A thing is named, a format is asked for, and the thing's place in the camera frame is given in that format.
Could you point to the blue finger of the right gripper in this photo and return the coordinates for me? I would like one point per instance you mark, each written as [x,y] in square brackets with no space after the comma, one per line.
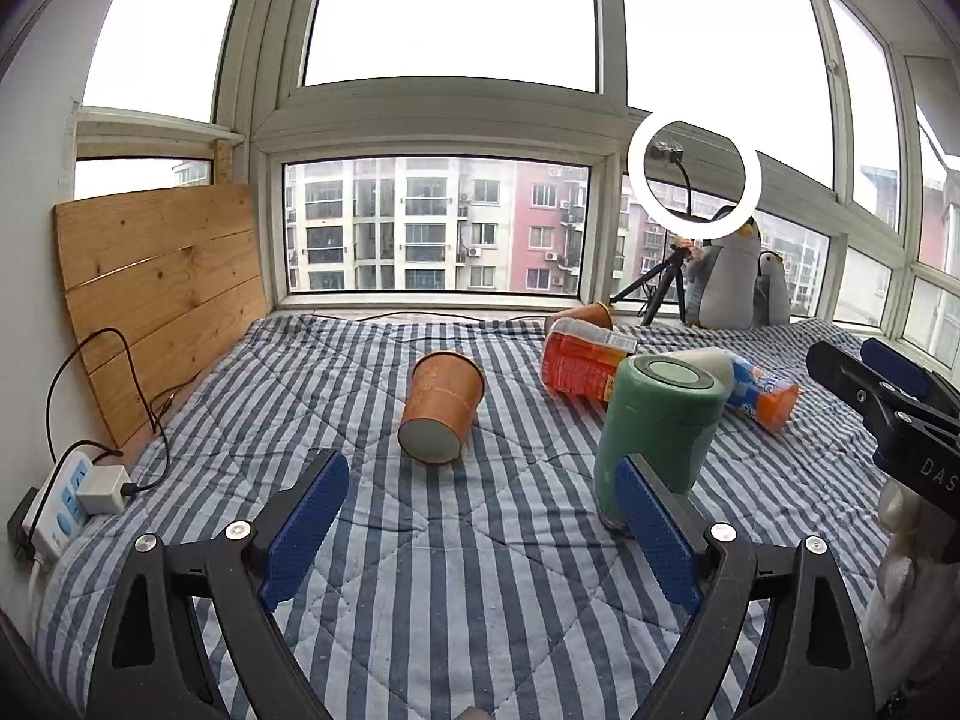
[887,363]

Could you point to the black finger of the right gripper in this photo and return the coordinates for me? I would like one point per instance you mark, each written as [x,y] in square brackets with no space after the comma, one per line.
[847,382]

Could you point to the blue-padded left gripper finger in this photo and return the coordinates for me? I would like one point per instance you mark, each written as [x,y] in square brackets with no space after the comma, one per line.
[152,660]

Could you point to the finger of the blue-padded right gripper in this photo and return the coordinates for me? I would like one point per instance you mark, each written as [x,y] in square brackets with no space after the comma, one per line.
[809,662]

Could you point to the green metal thermos cup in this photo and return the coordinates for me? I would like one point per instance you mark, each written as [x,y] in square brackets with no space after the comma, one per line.
[666,409]

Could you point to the small orange paper cup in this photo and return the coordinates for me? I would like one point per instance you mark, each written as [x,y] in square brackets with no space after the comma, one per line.
[596,313]

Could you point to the orange paper cup lying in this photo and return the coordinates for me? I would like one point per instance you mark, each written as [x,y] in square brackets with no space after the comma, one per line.
[445,390]

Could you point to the white knit gloved hand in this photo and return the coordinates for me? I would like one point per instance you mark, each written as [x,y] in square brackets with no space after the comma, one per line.
[910,627]

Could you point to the white blue orange bottle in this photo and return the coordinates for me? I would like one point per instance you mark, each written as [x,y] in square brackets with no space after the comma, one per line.
[754,392]

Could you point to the small grey penguin plush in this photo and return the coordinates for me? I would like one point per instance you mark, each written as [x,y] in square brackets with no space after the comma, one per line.
[772,303]

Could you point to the large grey penguin plush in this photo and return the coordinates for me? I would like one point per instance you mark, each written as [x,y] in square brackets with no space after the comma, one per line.
[720,280]

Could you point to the white power strip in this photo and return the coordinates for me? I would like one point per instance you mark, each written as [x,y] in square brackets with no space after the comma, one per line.
[55,518]

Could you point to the white charger adapter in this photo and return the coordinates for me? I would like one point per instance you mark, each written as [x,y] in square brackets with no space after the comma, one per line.
[106,490]

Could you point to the black tripod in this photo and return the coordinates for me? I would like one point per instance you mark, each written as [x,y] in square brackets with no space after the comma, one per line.
[655,283]

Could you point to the red plastic snack jar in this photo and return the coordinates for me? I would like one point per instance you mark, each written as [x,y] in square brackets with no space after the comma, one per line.
[581,359]

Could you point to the blue striped quilt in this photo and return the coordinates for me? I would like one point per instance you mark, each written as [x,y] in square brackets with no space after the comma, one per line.
[489,582]

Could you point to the wooden plank board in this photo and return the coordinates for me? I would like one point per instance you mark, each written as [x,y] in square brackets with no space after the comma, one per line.
[158,285]

